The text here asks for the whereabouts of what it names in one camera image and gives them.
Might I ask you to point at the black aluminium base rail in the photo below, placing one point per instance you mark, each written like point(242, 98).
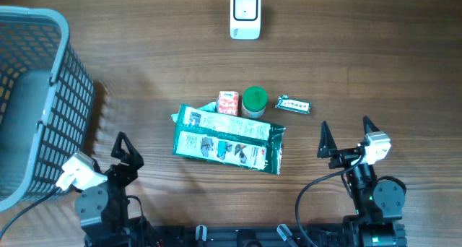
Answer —
point(325, 235)

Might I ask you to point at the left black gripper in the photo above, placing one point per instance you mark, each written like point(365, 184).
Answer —
point(134, 159)

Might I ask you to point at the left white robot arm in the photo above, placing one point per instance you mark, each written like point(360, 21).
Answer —
point(103, 212)

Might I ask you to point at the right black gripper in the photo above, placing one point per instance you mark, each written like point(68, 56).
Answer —
point(328, 144)

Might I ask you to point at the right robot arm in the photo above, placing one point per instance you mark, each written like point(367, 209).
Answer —
point(378, 202)

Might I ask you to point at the red tissue pack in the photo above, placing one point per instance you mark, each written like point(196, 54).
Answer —
point(228, 103)

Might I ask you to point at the grey plastic shopping basket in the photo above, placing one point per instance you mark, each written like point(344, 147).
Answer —
point(46, 102)

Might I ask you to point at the green white packaged product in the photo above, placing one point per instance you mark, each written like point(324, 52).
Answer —
point(229, 140)

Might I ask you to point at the green lid jar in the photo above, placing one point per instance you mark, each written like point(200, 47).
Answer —
point(254, 102)

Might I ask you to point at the small green white packet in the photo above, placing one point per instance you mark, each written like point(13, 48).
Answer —
point(286, 103)

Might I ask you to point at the teal tissue pack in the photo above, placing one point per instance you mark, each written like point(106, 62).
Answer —
point(210, 107)

